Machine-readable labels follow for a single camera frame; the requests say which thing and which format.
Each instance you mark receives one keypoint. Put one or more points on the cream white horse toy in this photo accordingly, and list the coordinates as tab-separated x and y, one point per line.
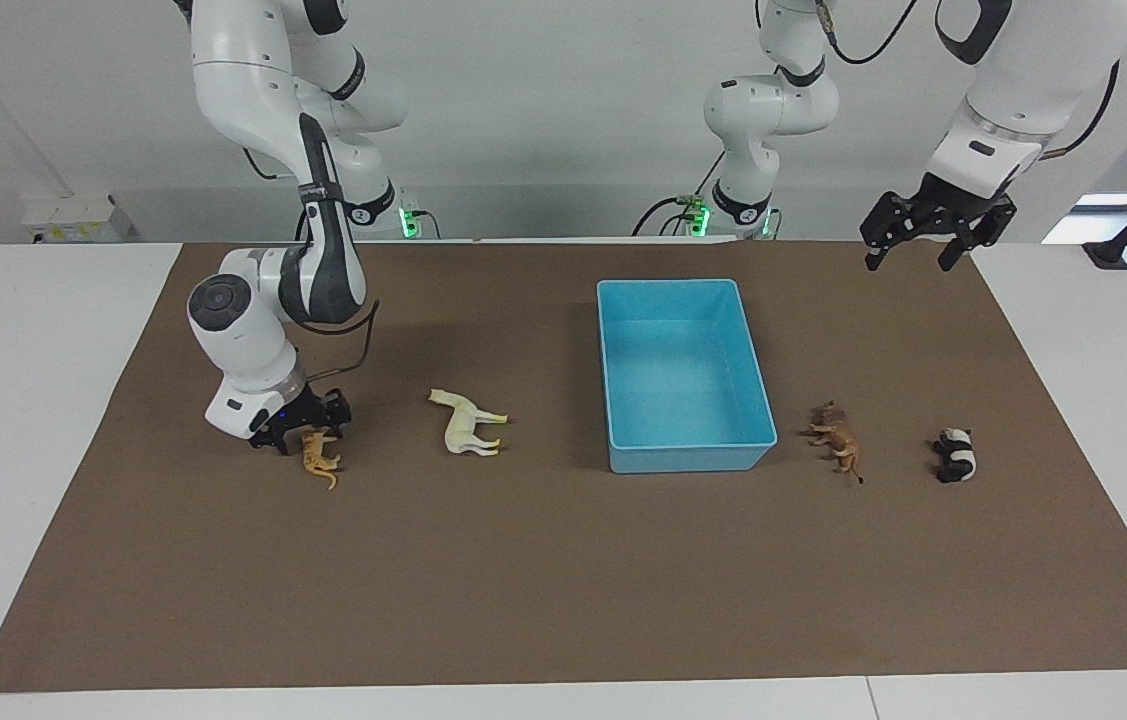
463	425

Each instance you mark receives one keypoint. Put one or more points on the light blue storage box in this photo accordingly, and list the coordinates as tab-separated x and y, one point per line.
683	380

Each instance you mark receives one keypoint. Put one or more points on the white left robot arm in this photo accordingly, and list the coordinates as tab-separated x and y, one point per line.
773	100

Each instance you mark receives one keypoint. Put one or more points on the white box by wall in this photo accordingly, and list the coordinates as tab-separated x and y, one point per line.
73	218

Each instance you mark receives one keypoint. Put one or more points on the black white panda toy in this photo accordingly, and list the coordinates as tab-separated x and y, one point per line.
958	458

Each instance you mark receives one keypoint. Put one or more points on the orange striped tiger toy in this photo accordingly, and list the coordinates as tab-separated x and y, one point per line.
316	452

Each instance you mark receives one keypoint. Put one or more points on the brown table mat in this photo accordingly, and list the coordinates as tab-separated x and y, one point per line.
563	580

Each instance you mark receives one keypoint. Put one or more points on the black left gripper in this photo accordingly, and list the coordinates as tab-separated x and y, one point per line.
948	205

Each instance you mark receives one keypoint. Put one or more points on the white connector box green light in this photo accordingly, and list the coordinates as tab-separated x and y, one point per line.
409	215

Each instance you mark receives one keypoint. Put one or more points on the connector block with green light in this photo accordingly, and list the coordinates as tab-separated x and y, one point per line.
693	215

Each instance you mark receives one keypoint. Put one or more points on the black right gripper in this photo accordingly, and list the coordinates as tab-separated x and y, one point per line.
308	408

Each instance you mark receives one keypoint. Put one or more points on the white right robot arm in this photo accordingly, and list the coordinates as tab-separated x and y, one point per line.
243	340

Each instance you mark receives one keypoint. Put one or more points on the brown lion toy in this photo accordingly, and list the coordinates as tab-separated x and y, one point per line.
838	438

